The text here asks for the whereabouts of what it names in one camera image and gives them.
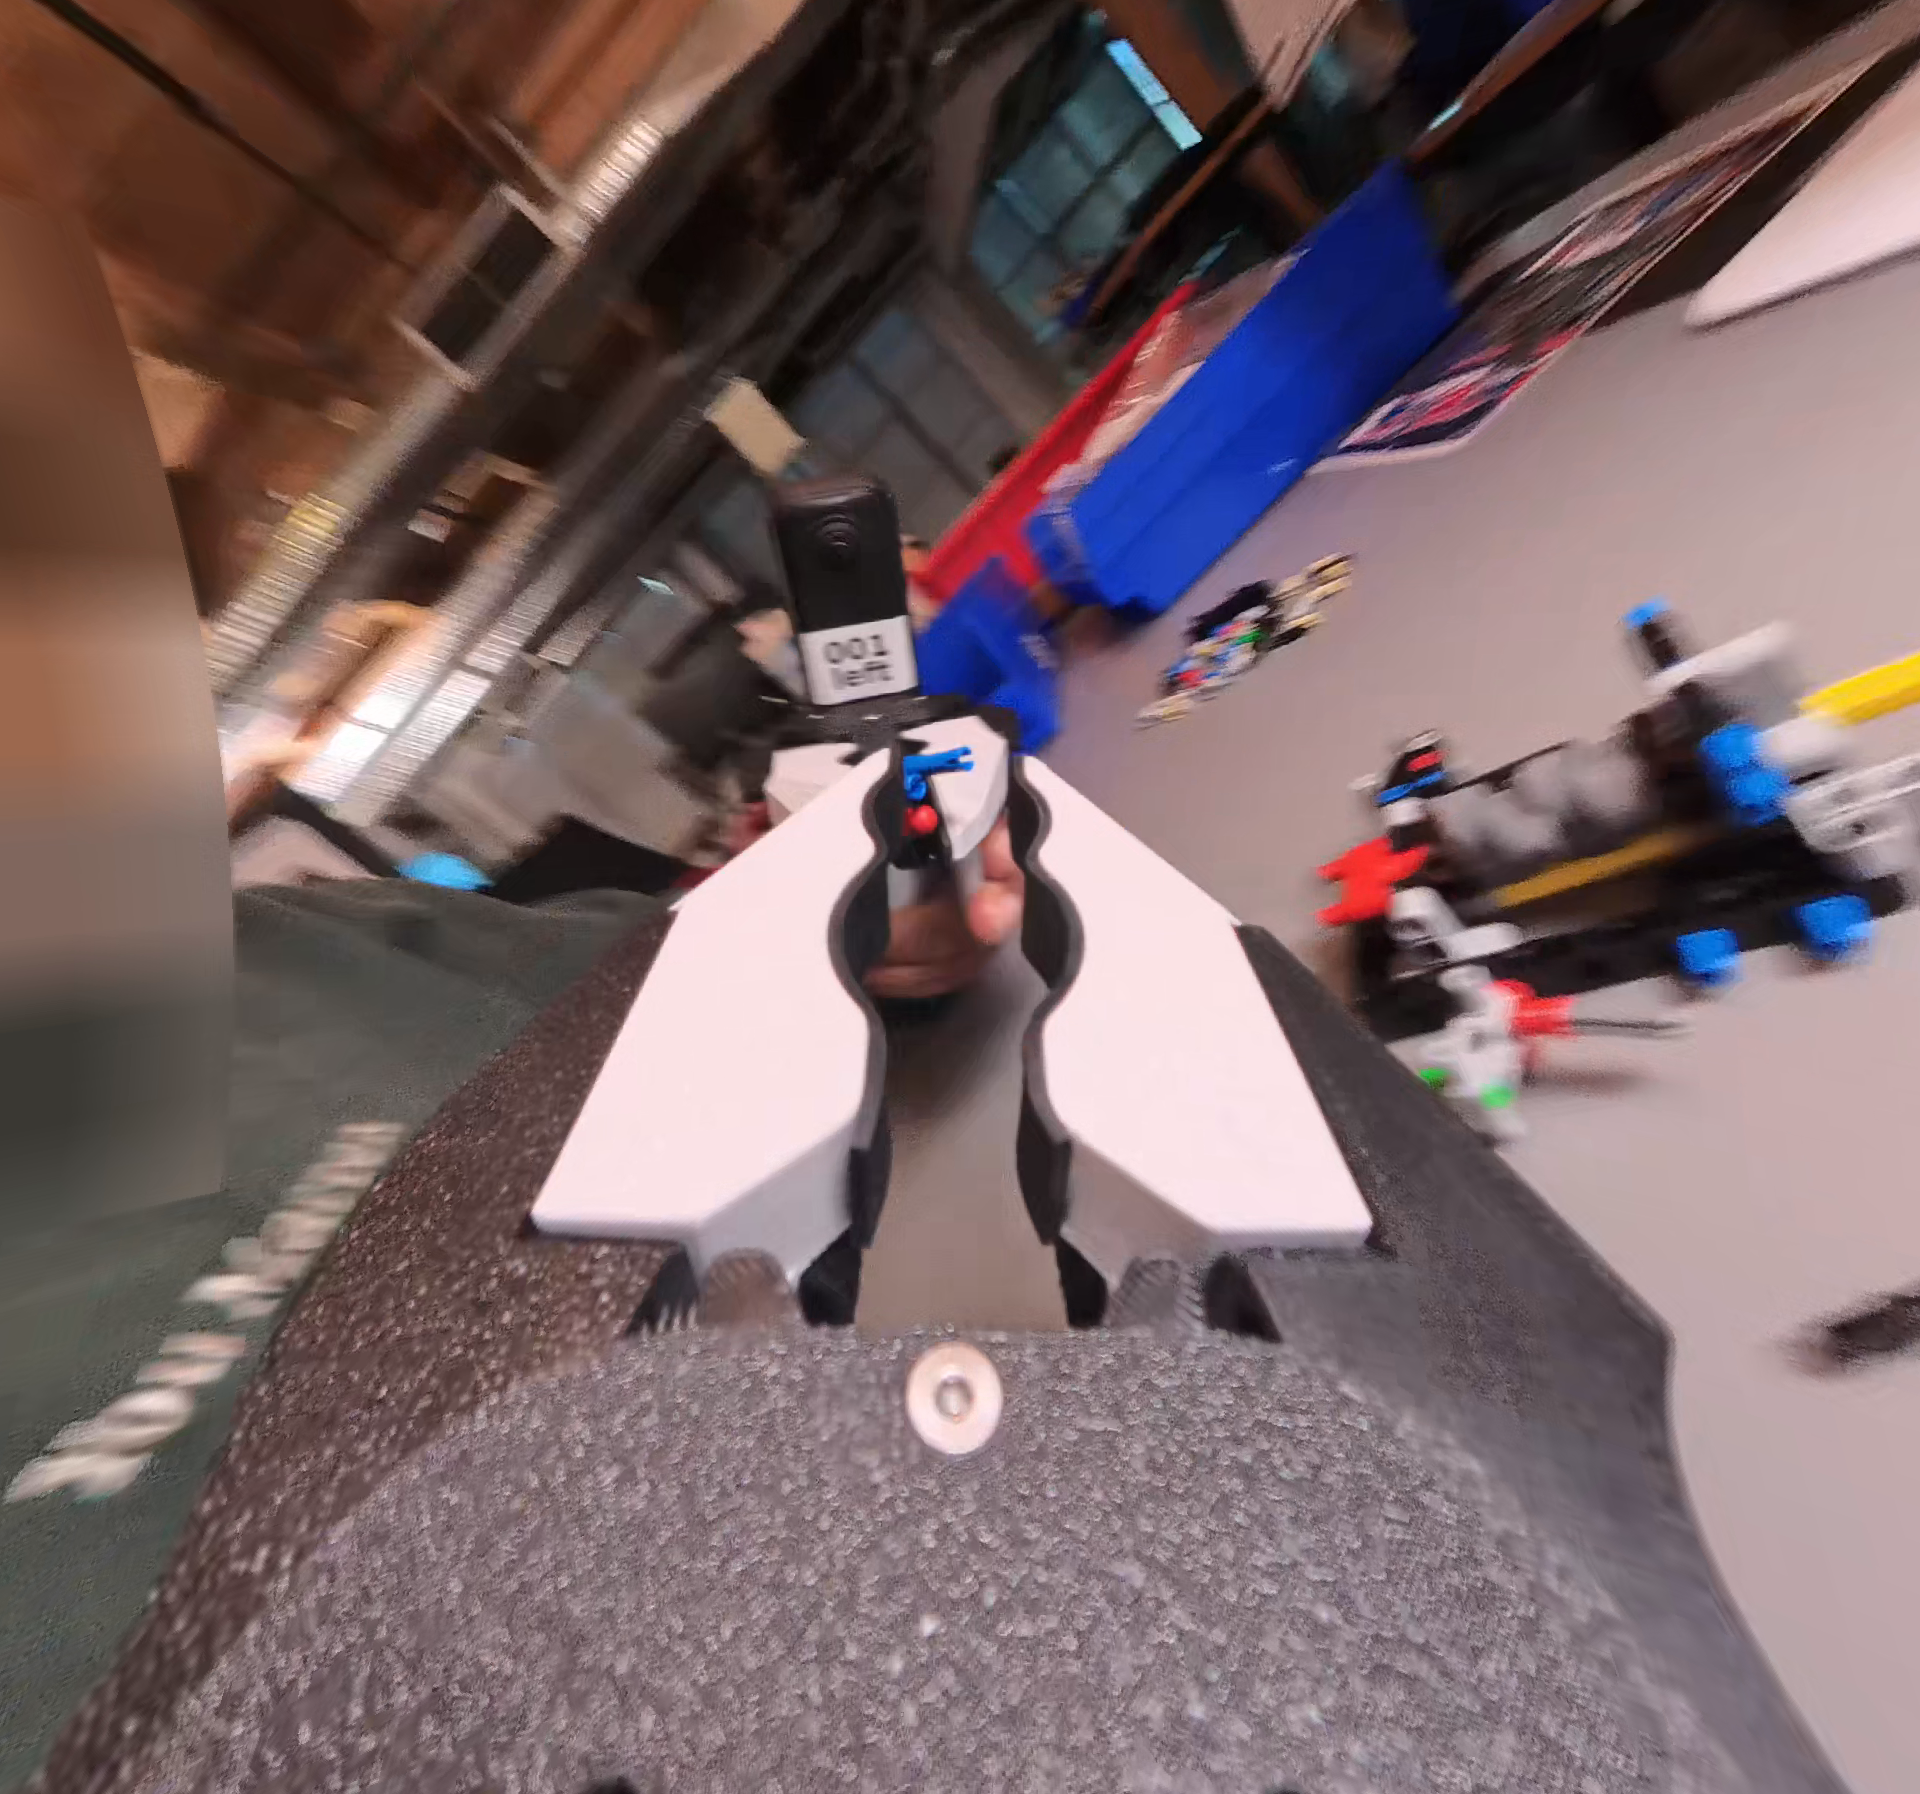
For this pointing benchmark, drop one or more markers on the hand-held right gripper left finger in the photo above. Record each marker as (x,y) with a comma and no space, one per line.
(737,1058)

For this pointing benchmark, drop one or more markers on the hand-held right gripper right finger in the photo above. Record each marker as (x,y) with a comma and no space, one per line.
(1185,1044)

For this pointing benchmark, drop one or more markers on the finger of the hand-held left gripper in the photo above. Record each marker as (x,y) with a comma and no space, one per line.
(973,793)
(817,782)

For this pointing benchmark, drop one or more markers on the small lego piece with red pin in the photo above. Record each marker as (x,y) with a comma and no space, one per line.
(920,812)

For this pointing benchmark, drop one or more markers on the pile of loose lego pieces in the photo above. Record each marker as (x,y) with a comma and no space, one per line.
(1236,632)

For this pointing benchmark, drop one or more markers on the partly built lego vehicle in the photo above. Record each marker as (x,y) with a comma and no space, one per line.
(1619,835)

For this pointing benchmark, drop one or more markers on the black lego beam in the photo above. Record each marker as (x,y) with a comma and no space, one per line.
(1860,1330)

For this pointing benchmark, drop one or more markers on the lego instruction booklet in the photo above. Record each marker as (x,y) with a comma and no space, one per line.
(1562,294)

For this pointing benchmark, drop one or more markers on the person's left hand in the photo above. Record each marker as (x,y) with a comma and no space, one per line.
(946,942)

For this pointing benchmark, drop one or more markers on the red box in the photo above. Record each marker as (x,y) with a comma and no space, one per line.
(1058,428)

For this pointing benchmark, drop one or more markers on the blue box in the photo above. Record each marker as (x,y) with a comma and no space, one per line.
(1246,428)

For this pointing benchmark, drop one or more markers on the person's green sweatshirt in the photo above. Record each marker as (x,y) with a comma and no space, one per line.
(195,1226)

